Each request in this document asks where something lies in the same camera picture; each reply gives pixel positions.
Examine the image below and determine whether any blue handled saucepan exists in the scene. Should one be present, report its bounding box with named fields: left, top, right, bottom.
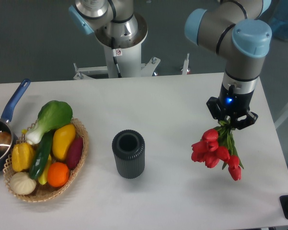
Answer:
left=0, top=79, right=31, bottom=171

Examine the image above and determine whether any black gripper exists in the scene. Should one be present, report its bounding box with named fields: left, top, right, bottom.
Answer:
left=206, top=85, right=258, bottom=130

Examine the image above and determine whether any yellow mango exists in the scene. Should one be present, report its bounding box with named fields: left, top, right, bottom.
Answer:
left=52, top=124, right=76, bottom=161

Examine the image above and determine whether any black cable on pedestal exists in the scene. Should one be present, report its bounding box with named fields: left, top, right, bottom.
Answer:
left=110, top=37, right=122, bottom=78

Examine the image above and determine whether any white steamed bun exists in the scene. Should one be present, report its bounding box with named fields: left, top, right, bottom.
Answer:
left=10, top=172, right=36, bottom=195

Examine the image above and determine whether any dark grey ribbed vase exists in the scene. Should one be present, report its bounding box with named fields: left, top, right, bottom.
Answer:
left=112, top=129, right=145, bottom=179

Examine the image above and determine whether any red tulip bouquet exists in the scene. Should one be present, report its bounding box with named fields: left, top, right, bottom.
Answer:
left=191, top=120, right=243, bottom=181

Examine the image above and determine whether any green cucumber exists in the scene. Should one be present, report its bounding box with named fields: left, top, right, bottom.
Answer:
left=29, top=130, right=54, bottom=180

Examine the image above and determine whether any woven wicker basket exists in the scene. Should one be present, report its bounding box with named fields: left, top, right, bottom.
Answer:
left=3, top=118, right=89, bottom=202

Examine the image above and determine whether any yellow banana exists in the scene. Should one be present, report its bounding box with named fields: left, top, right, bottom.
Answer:
left=38, top=155, right=52, bottom=185

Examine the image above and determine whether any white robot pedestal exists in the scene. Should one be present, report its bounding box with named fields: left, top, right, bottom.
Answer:
left=70, top=7, right=161, bottom=80

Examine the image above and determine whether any green bok choy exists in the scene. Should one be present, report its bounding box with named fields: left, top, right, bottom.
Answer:
left=25, top=100, right=73, bottom=145

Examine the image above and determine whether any purple sweet potato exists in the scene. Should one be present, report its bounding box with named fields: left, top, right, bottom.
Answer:
left=65, top=137, right=84, bottom=170

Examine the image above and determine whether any yellow bell pepper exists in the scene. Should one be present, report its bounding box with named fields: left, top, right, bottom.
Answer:
left=12, top=142, right=35, bottom=172

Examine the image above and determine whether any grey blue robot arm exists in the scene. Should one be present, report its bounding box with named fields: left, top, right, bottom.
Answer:
left=69, top=0, right=272, bottom=129

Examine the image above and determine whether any brown meat patty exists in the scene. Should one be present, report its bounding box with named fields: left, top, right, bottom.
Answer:
left=0, top=131, right=12, bottom=151

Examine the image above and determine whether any orange fruit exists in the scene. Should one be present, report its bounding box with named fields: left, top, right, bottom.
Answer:
left=48, top=162, right=69, bottom=187

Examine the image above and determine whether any blue translucent container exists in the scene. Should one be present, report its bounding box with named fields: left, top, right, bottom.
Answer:
left=269, top=0, right=288, bottom=41

